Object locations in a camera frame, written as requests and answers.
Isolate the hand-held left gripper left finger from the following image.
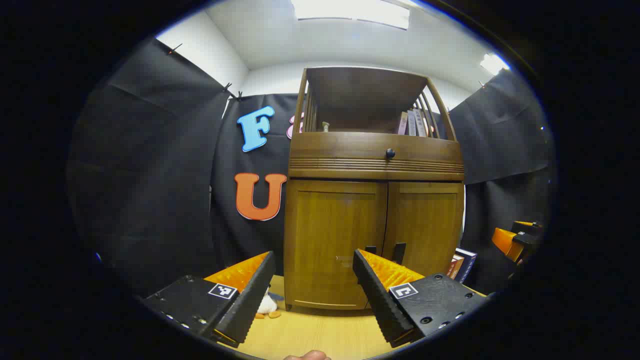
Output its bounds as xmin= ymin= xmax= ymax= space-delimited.
xmin=141 ymin=251 xmax=277 ymax=348

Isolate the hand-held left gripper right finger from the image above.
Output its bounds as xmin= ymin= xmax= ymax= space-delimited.
xmin=352 ymin=249 xmax=488 ymax=348

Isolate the wooden cabinet door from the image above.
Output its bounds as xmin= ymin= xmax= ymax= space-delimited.
xmin=382 ymin=181 xmax=465 ymax=278
xmin=284 ymin=180 xmax=388 ymax=310

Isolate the wooden double-door shoe cabinet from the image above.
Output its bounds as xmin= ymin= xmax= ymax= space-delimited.
xmin=283 ymin=66 xmax=466 ymax=311

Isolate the wooden cabinet drawer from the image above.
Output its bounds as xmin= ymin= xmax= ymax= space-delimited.
xmin=288 ymin=131 xmax=465 ymax=182

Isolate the penguin plush toy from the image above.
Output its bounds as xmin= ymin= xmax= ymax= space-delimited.
xmin=255 ymin=292 xmax=282 ymax=320

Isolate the blue book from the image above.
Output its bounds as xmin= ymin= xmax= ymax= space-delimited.
xmin=456 ymin=248 xmax=478 ymax=284

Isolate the dark red book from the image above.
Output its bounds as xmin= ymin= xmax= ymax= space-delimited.
xmin=446 ymin=254 xmax=464 ymax=281

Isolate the small ceiling light panel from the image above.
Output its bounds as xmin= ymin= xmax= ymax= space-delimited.
xmin=480 ymin=53 xmax=511 ymax=76

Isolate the large ceiling light panel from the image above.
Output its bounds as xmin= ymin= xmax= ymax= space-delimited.
xmin=291 ymin=0 xmax=411 ymax=30

